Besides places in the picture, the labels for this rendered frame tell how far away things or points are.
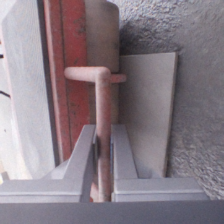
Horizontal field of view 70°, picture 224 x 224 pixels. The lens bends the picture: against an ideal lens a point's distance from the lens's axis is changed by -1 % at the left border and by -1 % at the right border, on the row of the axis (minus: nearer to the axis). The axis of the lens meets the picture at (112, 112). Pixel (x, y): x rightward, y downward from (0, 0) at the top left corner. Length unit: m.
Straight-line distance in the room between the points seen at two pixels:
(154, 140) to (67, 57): 0.16
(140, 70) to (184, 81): 0.06
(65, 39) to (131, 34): 0.12
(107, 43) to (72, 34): 0.06
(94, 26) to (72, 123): 0.12
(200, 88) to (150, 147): 0.11
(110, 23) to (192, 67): 0.11
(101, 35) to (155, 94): 0.10
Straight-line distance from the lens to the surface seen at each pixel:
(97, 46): 0.22
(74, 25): 0.18
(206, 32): 0.21
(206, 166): 0.23
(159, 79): 0.22
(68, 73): 0.16
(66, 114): 0.18
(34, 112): 0.23
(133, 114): 0.26
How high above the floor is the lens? 0.20
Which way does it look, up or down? 39 degrees down
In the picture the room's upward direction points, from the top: 103 degrees counter-clockwise
